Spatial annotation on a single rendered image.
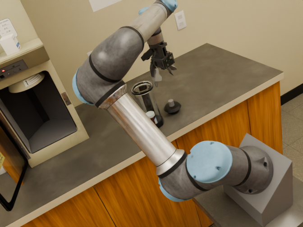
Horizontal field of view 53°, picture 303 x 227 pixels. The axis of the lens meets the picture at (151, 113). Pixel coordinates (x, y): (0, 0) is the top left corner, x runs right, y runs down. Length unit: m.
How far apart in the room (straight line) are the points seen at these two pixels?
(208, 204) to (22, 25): 1.01
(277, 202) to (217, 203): 0.21
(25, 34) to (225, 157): 0.96
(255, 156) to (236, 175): 0.10
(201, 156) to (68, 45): 1.24
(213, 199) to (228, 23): 1.53
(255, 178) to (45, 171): 1.01
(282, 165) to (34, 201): 1.02
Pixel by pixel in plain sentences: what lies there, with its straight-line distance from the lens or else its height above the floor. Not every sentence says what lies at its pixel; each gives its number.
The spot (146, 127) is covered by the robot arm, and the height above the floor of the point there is 1.30.
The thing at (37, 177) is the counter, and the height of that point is 0.94.
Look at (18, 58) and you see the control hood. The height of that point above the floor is 1.49.
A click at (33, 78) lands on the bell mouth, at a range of 1.49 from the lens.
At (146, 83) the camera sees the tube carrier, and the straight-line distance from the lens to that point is 1.45.
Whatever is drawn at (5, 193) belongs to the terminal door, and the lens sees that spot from 1.40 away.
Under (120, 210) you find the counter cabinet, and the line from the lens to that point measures 1.62.
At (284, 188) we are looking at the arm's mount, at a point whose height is 1.05.
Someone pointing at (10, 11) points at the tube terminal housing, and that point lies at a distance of 1.39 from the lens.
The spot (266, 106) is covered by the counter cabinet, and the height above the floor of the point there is 0.76.
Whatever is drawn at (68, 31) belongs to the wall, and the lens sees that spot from 1.87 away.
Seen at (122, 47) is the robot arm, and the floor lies 1.54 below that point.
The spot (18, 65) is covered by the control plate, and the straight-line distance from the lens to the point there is 1.36.
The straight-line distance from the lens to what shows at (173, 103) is 1.56.
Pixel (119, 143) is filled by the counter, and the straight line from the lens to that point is 1.50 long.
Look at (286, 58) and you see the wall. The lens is 2.93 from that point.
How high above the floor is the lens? 1.83
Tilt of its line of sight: 33 degrees down
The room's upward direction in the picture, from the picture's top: 19 degrees counter-clockwise
